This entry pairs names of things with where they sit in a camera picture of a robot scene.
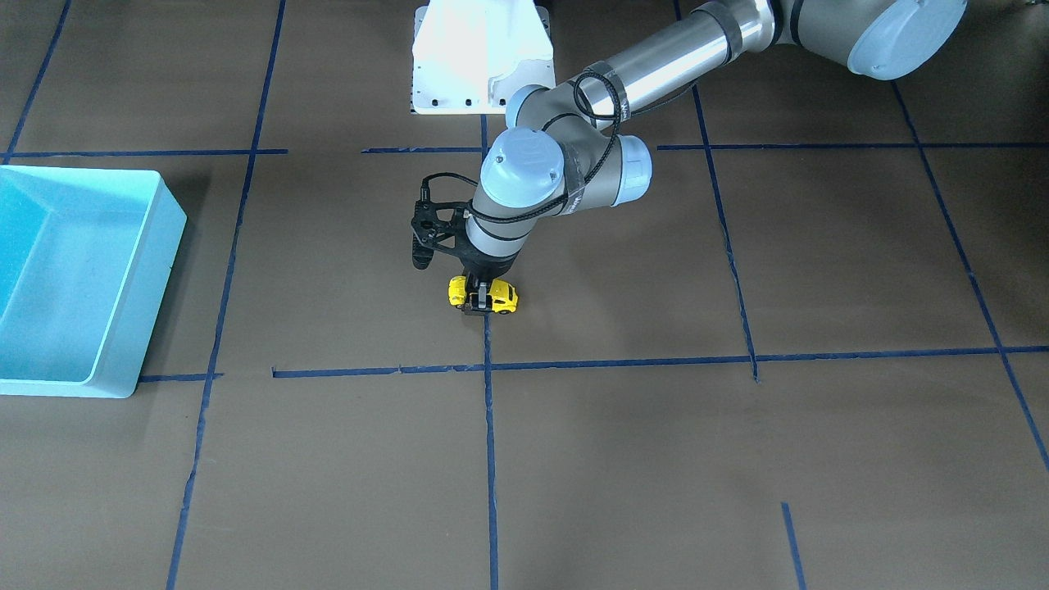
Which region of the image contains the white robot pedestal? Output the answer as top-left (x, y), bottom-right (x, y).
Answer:
top-left (410, 1), bottom-right (556, 115)

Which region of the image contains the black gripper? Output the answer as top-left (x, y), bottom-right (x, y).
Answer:
top-left (458, 249), bottom-right (518, 317)

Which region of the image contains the teal plastic bin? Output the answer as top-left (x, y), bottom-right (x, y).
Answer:
top-left (1, 165), bottom-right (187, 399)

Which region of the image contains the yellow beetle toy car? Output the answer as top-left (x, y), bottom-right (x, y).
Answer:
top-left (448, 274), bottom-right (520, 315)

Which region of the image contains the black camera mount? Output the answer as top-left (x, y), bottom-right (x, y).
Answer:
top-left (410, 198), bottom-right (468, 271)

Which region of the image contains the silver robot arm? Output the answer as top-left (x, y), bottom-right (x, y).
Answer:
top-left (448, 1), bottom-right (968, 315)

